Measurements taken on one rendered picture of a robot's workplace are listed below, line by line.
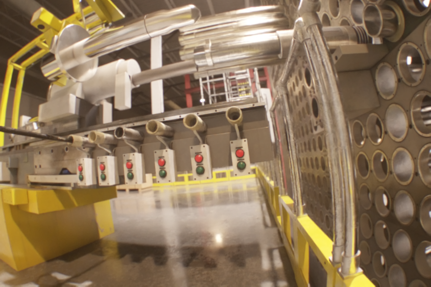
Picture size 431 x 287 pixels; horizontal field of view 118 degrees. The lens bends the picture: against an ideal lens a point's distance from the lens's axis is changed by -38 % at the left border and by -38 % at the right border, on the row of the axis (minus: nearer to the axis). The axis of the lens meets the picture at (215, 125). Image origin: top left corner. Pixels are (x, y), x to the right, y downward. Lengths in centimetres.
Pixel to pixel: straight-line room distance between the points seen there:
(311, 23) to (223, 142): 66
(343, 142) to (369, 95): 122
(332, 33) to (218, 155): 100
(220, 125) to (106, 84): 87
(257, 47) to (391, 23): 82
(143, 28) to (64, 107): 78
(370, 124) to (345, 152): 144
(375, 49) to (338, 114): 105
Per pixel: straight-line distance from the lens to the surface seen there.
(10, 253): 179
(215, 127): 100
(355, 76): 162
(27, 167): 209
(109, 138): 115
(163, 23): 110
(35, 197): 145
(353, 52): 134
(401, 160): 168
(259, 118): 99
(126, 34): 118
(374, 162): 187
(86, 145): 126
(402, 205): 174
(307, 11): 51
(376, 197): 193
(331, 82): 45
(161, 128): 91
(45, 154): 175
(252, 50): 129
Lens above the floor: 68
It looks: 10 degrees up
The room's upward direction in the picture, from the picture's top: 7 degrees counter-clockwise
